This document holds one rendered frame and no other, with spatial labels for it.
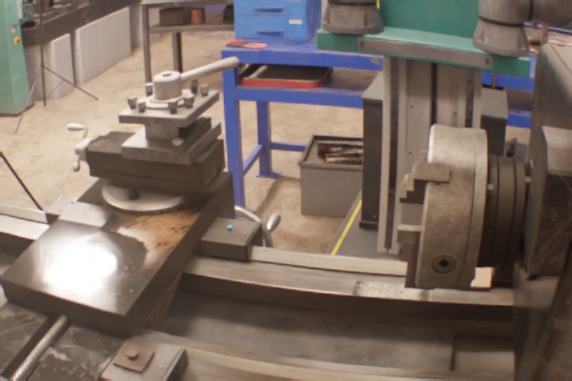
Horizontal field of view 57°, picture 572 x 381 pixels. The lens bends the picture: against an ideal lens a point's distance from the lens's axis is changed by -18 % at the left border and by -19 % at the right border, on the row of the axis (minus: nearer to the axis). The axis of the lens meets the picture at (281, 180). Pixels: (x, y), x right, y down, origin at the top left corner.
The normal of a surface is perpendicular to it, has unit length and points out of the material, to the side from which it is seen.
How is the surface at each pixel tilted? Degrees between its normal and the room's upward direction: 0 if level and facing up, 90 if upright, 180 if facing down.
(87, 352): 0
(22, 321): 0
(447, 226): 72
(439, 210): 64
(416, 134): 90
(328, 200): 90
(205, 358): 49
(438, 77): 90
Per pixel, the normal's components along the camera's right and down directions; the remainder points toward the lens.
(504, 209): -0.25, -0.07
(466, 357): -0.03, -0.90
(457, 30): -0.35, 0.42
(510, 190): -0.19, -0.44
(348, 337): -0.14, -0.79
